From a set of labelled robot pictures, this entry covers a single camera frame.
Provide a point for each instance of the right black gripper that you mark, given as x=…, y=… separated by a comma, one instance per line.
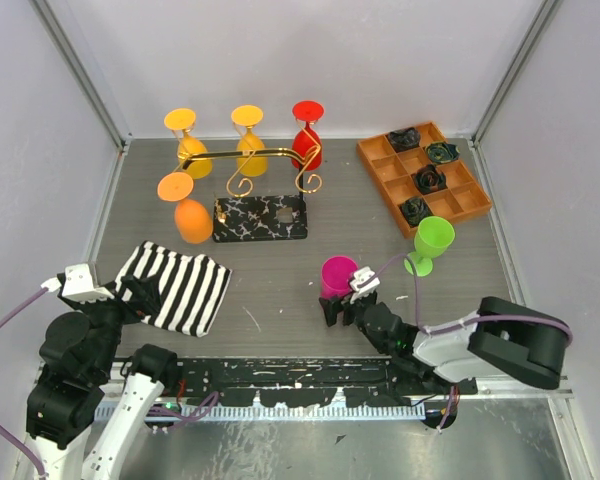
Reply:
x=331, y=309

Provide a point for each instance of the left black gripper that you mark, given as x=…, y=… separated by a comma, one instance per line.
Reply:
x=147, y=299

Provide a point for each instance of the pink plastic wine glass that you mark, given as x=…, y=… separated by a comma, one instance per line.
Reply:
x=336, y=273

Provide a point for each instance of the orange plastic wine glass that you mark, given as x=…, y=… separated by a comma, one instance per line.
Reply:
x=192, y=219

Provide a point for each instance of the gold wine glass rack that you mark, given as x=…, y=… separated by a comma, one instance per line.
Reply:
x=242, y=217

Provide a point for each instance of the red plastic wine glass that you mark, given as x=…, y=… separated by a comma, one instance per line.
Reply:
x=307, y=142

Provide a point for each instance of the yellow plastic wine glass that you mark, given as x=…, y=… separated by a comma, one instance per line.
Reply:
x=181, y=122

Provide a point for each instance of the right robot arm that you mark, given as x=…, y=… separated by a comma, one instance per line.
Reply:
x=499, y=337

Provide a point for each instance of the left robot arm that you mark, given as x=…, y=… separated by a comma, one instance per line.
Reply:
x=78, y=354

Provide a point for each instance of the green plastic wine glass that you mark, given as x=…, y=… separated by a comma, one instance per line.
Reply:
x=433, y=237

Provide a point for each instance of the black white striped cloth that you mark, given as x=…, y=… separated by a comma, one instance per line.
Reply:
x=191, y=288

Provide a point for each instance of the dark rose bottom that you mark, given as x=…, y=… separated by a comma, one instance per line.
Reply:
x=414, y=210

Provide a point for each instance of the dark red rose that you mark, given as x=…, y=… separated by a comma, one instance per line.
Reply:
x=429, y=180

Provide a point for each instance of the orange compartment tray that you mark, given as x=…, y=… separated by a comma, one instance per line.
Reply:
x=464, y=198

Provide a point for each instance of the dark rose top left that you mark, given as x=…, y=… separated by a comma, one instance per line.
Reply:
x=404, y=139

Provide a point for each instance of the dark green rose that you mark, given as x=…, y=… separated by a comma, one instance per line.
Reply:
x=442, y=152

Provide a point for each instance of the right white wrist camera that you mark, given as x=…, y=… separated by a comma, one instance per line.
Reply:
x=363, y=283

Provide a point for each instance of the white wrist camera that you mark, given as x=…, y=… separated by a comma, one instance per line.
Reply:
x=363, y=283
x=78, y=283

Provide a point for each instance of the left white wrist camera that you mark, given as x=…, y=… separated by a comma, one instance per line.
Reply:
x=78, y=283

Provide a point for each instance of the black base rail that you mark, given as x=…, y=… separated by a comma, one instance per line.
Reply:
x=300, y=382

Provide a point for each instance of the white slotted cable duct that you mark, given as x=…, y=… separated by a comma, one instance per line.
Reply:
x=336, y=411

